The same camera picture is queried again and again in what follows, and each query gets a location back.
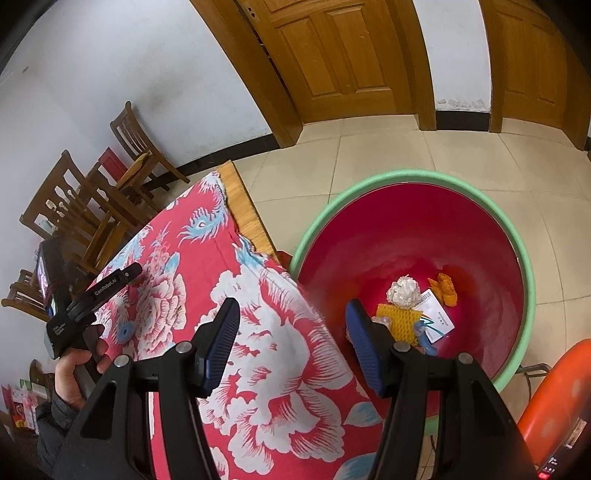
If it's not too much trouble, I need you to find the large paper ball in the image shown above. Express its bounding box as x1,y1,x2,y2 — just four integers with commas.
387,274,422,310

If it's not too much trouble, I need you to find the red basin with green rim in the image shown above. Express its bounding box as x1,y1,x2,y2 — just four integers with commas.
288,170,536,437

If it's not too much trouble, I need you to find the yellow seat cushion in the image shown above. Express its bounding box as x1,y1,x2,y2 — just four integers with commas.
121,150,153,182

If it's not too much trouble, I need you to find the orange plastic stool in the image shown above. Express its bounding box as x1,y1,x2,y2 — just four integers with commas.
517,339,591,480

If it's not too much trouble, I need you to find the wooden panel door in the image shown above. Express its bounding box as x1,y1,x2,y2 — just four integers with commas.
191,0,437,148
480,0,591,151

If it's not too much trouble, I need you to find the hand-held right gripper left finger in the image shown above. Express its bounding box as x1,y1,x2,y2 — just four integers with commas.
51,298,241,480

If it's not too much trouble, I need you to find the wooden chair with cushion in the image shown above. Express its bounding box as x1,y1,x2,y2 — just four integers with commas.
111,102,190,195

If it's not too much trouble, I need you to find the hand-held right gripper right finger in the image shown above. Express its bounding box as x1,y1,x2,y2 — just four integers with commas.
346,299,539,480

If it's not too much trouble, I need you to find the small wooden chair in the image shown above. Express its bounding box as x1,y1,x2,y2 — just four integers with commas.
2,270,51,319

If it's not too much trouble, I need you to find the orange peel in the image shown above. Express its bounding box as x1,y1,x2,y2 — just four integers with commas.
427,272,460,308

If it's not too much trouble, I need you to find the yellow foam fruit net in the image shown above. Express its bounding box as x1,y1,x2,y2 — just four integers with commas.
375,302,424,344

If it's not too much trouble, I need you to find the red floral tablecloth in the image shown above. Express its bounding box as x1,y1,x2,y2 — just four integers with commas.
85,171,384,480

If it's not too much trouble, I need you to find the red printed bag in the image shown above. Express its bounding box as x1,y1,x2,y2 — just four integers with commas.
0,381,38,430

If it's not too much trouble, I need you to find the large wooden chair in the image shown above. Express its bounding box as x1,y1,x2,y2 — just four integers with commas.
21,150,139,273

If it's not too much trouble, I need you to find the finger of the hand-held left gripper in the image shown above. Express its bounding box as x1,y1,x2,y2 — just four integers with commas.
68,263,144,320

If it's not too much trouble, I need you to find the person's left hand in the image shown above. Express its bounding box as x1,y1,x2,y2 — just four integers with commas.
54,338,112,410

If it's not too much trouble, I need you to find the orange and white carton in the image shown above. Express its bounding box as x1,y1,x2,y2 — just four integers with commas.
416,291,455,344

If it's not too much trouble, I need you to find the red box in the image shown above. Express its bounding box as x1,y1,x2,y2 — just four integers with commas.
98,147,126,182

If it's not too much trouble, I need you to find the person's left forearm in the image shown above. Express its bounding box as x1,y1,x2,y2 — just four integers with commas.
34,397,86,480

